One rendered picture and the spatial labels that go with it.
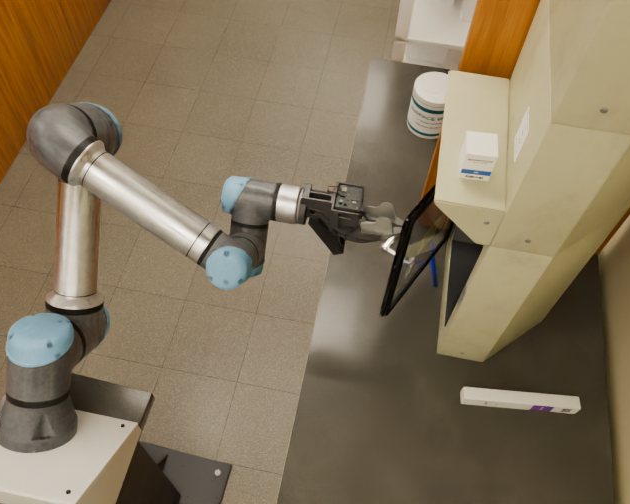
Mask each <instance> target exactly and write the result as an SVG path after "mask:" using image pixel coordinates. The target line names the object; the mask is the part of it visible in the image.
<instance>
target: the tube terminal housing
mask: <svg viewBox="0 0 630 504"><path fill-rule="evenodd" d="M529 103H530V131H529V133H528V135H527V138H526V140H525V142H524V144H523V146H522V148H521V151H520V153H519V155H518V157H517V159H516V161H515V164H514V166H513V161H514V137H515V135H516V132H517V130H518V128H519V126H520V123H521V121H522V119H523V116H524V114H525V112H526V110H527V107H528V105H529ZM629 207H630V135H629V134H622V133H616V132H609V131H603V130H597V129H590V128H584V127H578V126H571V125H565V124H558V123H553V122H551V85H550V38H549V0H540V3H539V5H538V8H537V11H536V13H535V16H534V18H533V21H532V24H531V26H530V29H529V32H528V34H527V37H526V39H525V42H524V45H523V47H522V50H521V52H520V55H519V58H518V60H517V63H516V65H515V68H514V71H513V73H512V76H511V78H510V91H509V124H508V156H507V188H506V213H505V215H504V217H503V219H502V221H501V223H500V225H499V227H498V229H497V231H496V233H495V235H494V237H493V239H492V241H491V243H490V244H489V245H483V249H482V251H481V253H480V256H479V258H478V260H477V262H476V264H475V266H474V268H473V270H472V272H471V274H470V276H469V278H468V280H467V283H466V293H465V295H464V297H463V299H462V301H461V304H460V306H459V308H458V309H457V306H458V301H457V303H456V305H455V308H454V310H453V312H452V314H451V316H450V318H449V320H448V322H447V324H446V326H444V323H445V312H446V300H447V289H448V278H449V266H450V255H451V243H452V240H454V239H453V235H454V232H455V230H456V227H457V225H456V227H455V230H454V232H453V235H452V237H451V240H450V237H449V240H448V242H447V247H446V257H445V268H444V279H443V290H442V301H441V311H440V322H439V333H438V344H437V354H441V355H447V356H452V357H457V358H462V359H468V360H473V361H478V362H484V361H486V360H487V359H488V358H490V357H491V356H493V355H494V354H496V353H497V352H498V351H500V350H501V349H503V348H504V347H506V346H507V345H508V344H510V343H511V342H513V341H514V340H516V339H517V338H518V337H520V336H521V335H523V334H524V333H526V332H527V331H528V330H530V329H531V328H533V327H534V326H536V325H537V324H538V323H540V322H541V321H542V320H543V319H544V318H545V316H546V315H547V314H548V312H549V311H550V310H551V309H552V307H553V306H554V305H555V303H556V302H557V301H558V300H559V298H560V297H561V296H562V294H563V293H564V292H565V291H566V289H567V288H568V287H569V285H570V284H571V283H572V281H573V280H574V279H575V278H576V276H577V275H578V274H579V272H580V271H581V270H582V269H583V267H584V266H585V265H586V263H587V262H588V261H589V260H590V258H591V257H592V256H593V254H594V253H595V252H596V250H597V249H598V248H599V247H600V245H601V244H602V243H603V241H604V240H605V239H606V238H607V236H608V235H609V234H610V232H611V231H612V230H613V229H614V227H615V226H616V225H617V223H618V222H619V221H620V219H621V218H622V217H623V216H624V214H625V213H626V212H627V210H628V209H629Z"/></svg>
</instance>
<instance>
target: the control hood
mask: <svg viewBox="0 0 630 504"><path fill-rule="evenodd" d="M509 91H510V80H509V79H507V78H500V77H493V76H487V75H480V74H474V73H467V72H461V71H454V70H450V71H449V72H448V80H447V89H446V98H445V107H444V116H443V125H442V134H441V143H440V152H439V161H438V170H437V179H436V188H435V197H434V202H435V205H436V206H437V207H438V208H439V209H440V210H441V211H442V212H444V213H445V214H446V215H447V216H448V217H449V218H450V219H451V220H452V221H453V222H454V223H455V224H456V225H457V226H458V227H459V228H460V229H461V230H462V231H463V232H464V233H465V234H466V235H467V236H468V237H470V238H471V239H472V240H473V241H474V242H475V243H476V244H482V245H489V244H490V243H491V241H492V239H493V237H494V235H495V233H496V231H497V229H498V227H499V225H500V223H501V221H502V219H503V217H504V215H505V213H506V188H507V156H508V124H509ZM466 131H473V132H482V133H491V134H497V139H498V159H497V162H496V164H495V166H494V169H493V171H492V174H491V176H490V178H489V181H482V180H473V179H464V178H458V154H459V151H460V148H461V145H462V142H463V139H464V137H465V134H466Z"/></svg>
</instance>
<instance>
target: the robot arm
mask: <svg viewBox="0 0 630 504"><path fill-rule="evenodd" d="M26 138H27V143H28V146H29V149H30V151H31V153H32V154H33V156H34V157H35V158H36V159H37V161H38V162H39V163H40V164H41V165H43V166H44V167H45V168H46V169H48V170H49V171H50V172H52V173H53V174H54V175H56V177H57V178H58V186H57V213H56V240H55V268H54V289H53V290H52V291H51V292H50V293H49V294H47V295H46V298H45V313H38V314H35V316H31V315H29V316H26V317H24V318H22V319H20V320H18V321H17V322H15V323H14V324H13V325H12V326H11V328H10V330H9V332H8V336H7V342H6V347H5V350H6V355H7V357H6V399H5V401H4V404H3V406H2V409H1V411H0V445H1V446H2V447H4V448H6V449H8V450H11V451H14V452H20V453H39V452H45V451H49V450H53V449H56V448H58V447H61V446H63V445H65V444H66V443H68V442H69V441H70V440H71V439H72V438H73V437H74V436H75V435H76V433H77V427H78V417H77V414H76V412H75V410H74V406H73V403H72V400H71V396H70V385H71V371H72V369H73V368H74V367H75V366H76V365H77V364H78V363H79V362H80V361H81V360H82V359H83V358H85V357H86V356H87V355H88V354H89V353H90V352H91V351H93V350H94V349H96V348H97V347H98V346H99V345H100V344H101V343H102V341H103V340H104V338H105V337H106V335H107V333H108V331H109V327H110V316H109V312H108V310H107V309H106V308H105V307H104V297H103V296H102V295H101V294H100V293H99V292H98V291H97V280H98V263H99V245H100V227H101V210H102V200H103V201H105V202H106V203H108V204H109V205H111V206H112V207H114V208H115V209H117V210H118V211H120V212H121V213H122V214H124V215H125V216H127V217H128V218H130V219H131V220H133V221H134V222H136V223H137V224H139V225H140V226H142V227H143V228H145V229H146V230H148V231H149V232H151V233H152V234H154V235H155V236H157V237H158V238H159V239H161V240H162V241H164V242H165V243H167V244H168V245H170V246H171V247H173V248H174V249H176V250H177V251H179V252H180V253H182V254H183V255H185V256H186V257H188V258H189V259H191V260H192V261H194V262H195V263H197V264H198V265H200V266H201V267H202V268H204V269H205V270H206V274H207V277H208V279H209V280H210V282H211V283H212V284H213V285H214V286H216V287H218V288H220V289H224V290H232V289H235V288H237V287H239V286H241V285H242V284H243V283H244V282H245V281H247V280H248V279H249V278H251V277H255V276H258V275H260V274H261V272H262V269H263V264H264V262H265V249H266V242H267V234H268V226H269V220H272V221H277V222H282V223H288V224H294V225H295V224H296V223H297V222H298V224H302V225H305V224H306V221H307V217H309V221H308V224H309V226H310V227H311V228H312V229H313V230H314V232H315V233H316V234H317V235H318V237H319V238H320V239H321V240H322V241H323V243H324V244H325V245H326V246H327V248H328V249H329V250H330V251H331V252H332V254H333V255H338V254H343V252H344V247H345V242H346V240H349V241H352V242H356V243H370V242H376V241H380V240H383V239H388V238H392V237H395V236H398V235H400V233H401V229H402V225H403V223H404V221H403V220H401V219H400V218H398V217H396V216H395V212H394V207H393V205H392V204H391V203H389V202H383V203H382V204H380V205H379V206H377V207H374V206H373V205H371V204H369V203H367V202H363V199H364V189H363V187H364V186H363V185H357V184H351V183H345V182H339V181H337V184H336V186H328V188H329V187H335V188H333V191H329V189H328V190H327V191H322V190H316V189H312V184H308V183H305V185H304V189H303V188H302V187H300V186H294V185H288V184H282V183H277V182H271V181H265V180H259V179H253V178H252V177H249V178H246V177H238V176H231V177H229V178H228V179H227V180H226V182H225V184H224V186H223V190H222V195H221V207H222V210H223V211H224V212H227V213H229V214H231V226H230V234H229V235H228V234H226V233H225V232H223V231H222V230H220V229H219V228H218V227H216V226H215V225H213V224H212V223H210V222H209V221H207V220H206V219H204V218H203V217H202V216H200V215H199V214H197V213H196V212H194V211H193V210H191V209H190V208H188V207H187V206H185V205H184V204H183V203H181V202H180V201H178V200H177V199H175V198H174V197H172V196H171V195H169V194H168V193H166V192H165V191H164V190H162V189H161V188H159V187H158V186H156V185H155V184H153V183H152V182H150V181H149V180H147V179H146V178H144V177H143V176H142V175H140V174H139V173H137V172H136V171H134V170H133V169H131V168H130V167H128V166H127V165H125V164H124V163H123V162H121V161H120V160H118V159H117V158H115V157H114V155H115V154H116V153H117V151H118V150H119V148H120V146H121V143H122V131H121V127H120V124H119V122H118V120H117V119H116V118H115V116H114V115H113V114H112V113H111V112H110V111H109V110H107V109H106V108H104V107H102V106H100V105H97V104H92V103H88V102H78V103H72V104H51V105H47V106H45V107H43V108H41V109H40V110H38V111H37V112H36V113H35V114H34V115H33V116H32V117H31V119H30V121H29V123H28V126H27V131H26ZM346 185H348V186H346ZM352 186H354V187H352ZM362 216H364V218H365V220H366V221H365V222H362V223H361V225H360V226H361V228H360V226H359V224H358V223H359V220H360V219H362Z"/></svg>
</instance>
